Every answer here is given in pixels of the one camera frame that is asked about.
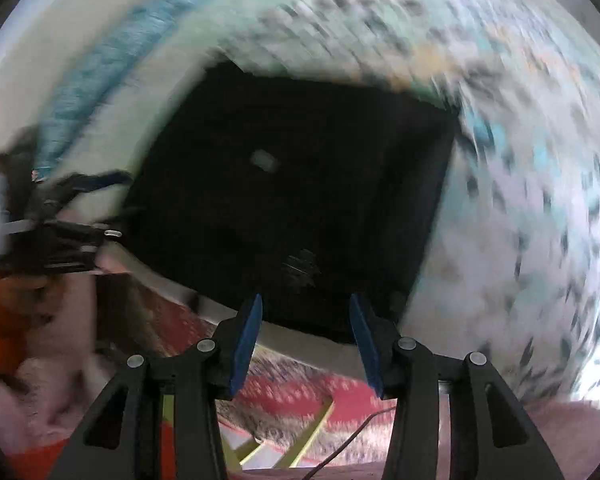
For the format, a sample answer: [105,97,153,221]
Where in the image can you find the black pants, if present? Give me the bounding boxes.
[122,62,459,347]

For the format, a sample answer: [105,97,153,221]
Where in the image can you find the black cable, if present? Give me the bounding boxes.
[300,406,397,480]

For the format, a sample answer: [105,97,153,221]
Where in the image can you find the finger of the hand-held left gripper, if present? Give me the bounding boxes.
[55,172,134,197]
[92,206,147,242]

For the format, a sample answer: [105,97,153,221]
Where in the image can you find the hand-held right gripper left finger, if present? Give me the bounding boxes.
[47,293,265,480]

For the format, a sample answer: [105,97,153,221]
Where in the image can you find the orange sleeve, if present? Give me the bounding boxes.
[0,259,33,376]

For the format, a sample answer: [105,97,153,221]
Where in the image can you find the patterned light bedsheet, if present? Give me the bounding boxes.
[30,0,600,406]

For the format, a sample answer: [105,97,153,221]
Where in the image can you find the red patterned garment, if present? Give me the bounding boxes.
[145,300,406,472]

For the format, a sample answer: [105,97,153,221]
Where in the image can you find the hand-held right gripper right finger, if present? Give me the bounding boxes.
[348,293,566,480]

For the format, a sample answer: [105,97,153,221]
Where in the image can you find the light blue cloth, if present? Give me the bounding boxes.
[32,0,261,171]

